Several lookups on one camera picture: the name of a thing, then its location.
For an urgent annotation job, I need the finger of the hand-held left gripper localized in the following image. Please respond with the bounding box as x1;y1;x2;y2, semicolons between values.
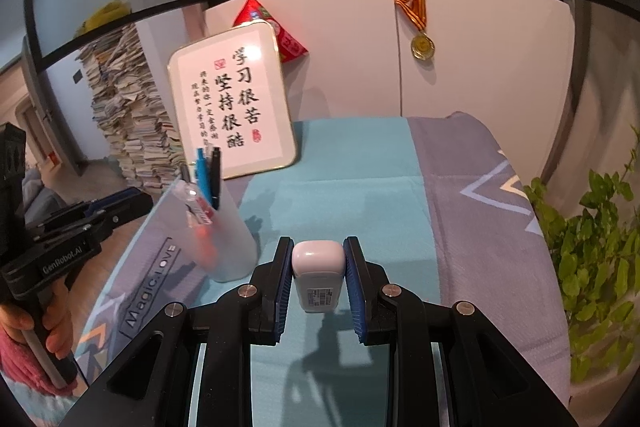
30;203;122;243
82;188;154;228

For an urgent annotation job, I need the teal and grey printed tablecloth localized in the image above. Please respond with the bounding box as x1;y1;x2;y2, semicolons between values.
70;111;573;427

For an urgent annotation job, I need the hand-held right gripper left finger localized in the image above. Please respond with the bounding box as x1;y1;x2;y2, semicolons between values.
60;236;295;427

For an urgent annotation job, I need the green potted plant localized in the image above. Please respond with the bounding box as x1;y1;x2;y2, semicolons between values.
522;167;640;385

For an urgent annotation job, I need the red hanging ornament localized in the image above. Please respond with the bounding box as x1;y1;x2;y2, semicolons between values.
232;0;309;64

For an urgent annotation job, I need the yellow plush toy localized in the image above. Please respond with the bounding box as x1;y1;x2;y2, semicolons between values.
80;0;132;32

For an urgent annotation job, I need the grey door frame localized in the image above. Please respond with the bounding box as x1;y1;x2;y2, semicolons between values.
20;36;86;168

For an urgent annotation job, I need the white cabinet door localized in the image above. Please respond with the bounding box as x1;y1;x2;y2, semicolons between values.
202;0;403;132

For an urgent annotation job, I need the translucent plastic cup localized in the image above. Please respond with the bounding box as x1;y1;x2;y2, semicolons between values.
172;177;258;283

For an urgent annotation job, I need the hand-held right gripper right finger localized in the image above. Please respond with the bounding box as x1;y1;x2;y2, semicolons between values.
344;235;576;427

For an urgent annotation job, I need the person's left hand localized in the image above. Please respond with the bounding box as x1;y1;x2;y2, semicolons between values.
0;281;76;361

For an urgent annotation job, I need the bunch of pens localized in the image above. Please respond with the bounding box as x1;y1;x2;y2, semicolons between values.
180;146;223;270

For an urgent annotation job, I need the tall pile of books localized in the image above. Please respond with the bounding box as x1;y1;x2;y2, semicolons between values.
77;24;183;195

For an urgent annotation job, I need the gold medal with striped ribbon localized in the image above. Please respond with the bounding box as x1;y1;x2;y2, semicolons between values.
391;0;437;62

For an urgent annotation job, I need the red clear-capped pen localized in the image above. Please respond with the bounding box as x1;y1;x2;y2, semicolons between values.
174;181;221;269

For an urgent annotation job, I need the framed calligraphy sign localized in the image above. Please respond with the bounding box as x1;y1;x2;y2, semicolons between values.
166;19;300;181

